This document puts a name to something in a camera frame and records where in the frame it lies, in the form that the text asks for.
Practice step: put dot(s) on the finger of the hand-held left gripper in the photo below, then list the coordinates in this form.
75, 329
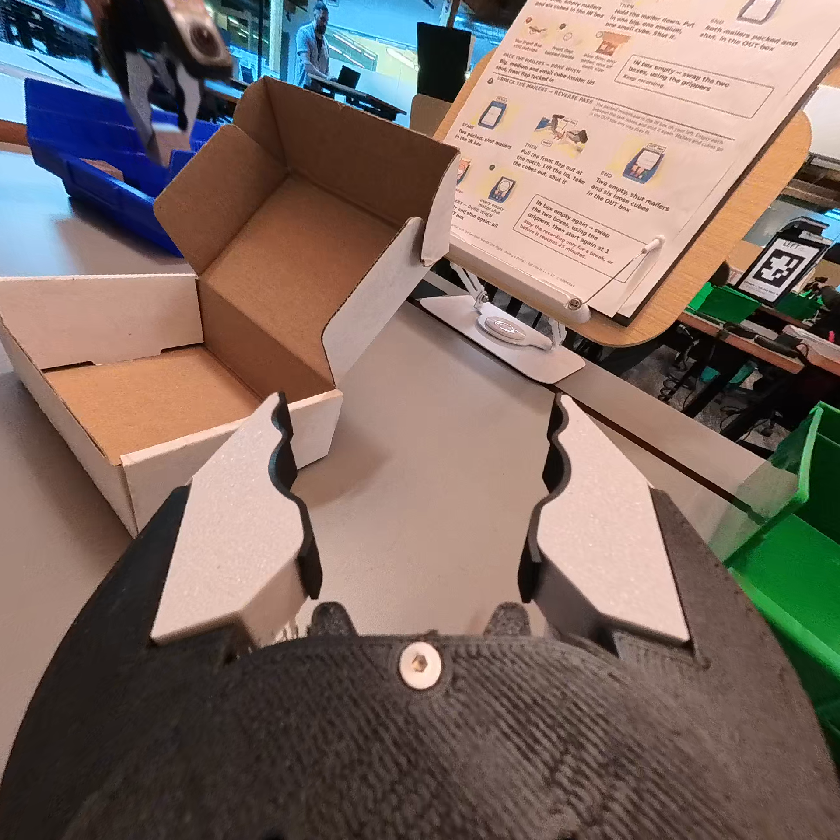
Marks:
188, 98
139, 85

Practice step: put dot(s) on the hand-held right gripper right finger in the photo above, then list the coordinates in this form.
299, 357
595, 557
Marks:
617, 538

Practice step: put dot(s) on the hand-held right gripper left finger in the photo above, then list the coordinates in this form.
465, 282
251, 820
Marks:
223, 538

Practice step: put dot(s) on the blue plastic bin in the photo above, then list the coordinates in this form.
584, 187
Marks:
111, 197

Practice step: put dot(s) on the white cardboard mailer box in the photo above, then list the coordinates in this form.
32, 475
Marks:
262, 295

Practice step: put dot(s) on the grey desk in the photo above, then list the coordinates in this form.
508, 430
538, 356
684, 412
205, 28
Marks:
656, 420
426, 426

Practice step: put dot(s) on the black laptop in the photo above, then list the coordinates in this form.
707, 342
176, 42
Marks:
348, 79

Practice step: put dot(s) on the green plastic bin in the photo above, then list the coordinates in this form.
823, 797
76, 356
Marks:
800, 590

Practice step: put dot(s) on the white stand base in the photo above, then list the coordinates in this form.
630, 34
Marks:
525, 358

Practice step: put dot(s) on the wooden workbench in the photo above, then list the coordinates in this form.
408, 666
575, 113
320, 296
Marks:
754, 334

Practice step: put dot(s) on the small green storage bin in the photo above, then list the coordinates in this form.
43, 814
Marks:
722, 305

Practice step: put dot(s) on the metal page holder clip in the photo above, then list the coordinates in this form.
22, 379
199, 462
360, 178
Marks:
617, 275

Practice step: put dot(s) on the instruction sheet on wooden stand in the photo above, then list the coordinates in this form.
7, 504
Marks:
741, 249

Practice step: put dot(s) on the black white marker tag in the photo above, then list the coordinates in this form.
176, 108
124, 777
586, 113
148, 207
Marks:
784, 269

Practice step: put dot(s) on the printed instruction sheet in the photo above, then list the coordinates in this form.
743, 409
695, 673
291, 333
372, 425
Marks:
623, 131

